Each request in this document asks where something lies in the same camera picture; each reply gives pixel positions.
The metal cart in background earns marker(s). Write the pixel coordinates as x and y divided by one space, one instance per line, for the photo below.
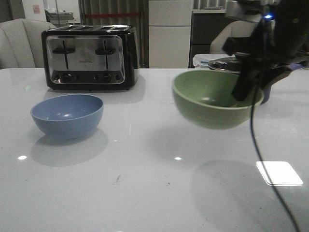
59 19

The beige chair left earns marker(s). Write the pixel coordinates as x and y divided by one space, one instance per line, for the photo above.
21 43

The glass pot lid blue knob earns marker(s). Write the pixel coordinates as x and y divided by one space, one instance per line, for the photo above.
227 64

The blue bowl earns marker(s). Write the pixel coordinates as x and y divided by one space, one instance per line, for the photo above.
68 116

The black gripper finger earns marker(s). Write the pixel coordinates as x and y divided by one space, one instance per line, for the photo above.
249 77
272 76

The clear plastic food container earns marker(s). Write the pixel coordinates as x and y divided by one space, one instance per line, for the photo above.
202 60

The beige chair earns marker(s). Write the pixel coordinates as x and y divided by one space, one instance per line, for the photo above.
21 43
235 29

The green bowl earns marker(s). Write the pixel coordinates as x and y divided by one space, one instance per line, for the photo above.
204 97

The white refrigerator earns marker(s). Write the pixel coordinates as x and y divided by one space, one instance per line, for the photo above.
169 33

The dark kitchen counter cabinet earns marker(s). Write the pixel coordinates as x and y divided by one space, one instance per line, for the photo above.
205 27

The black silver four-slot toaster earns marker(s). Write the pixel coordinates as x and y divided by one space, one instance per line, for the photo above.
91 57

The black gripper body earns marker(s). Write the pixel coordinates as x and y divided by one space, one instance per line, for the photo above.
281 32

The beige chair right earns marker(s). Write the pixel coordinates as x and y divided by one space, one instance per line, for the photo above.
235 29

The dark blue saucepan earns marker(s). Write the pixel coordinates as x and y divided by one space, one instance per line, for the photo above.
293 66

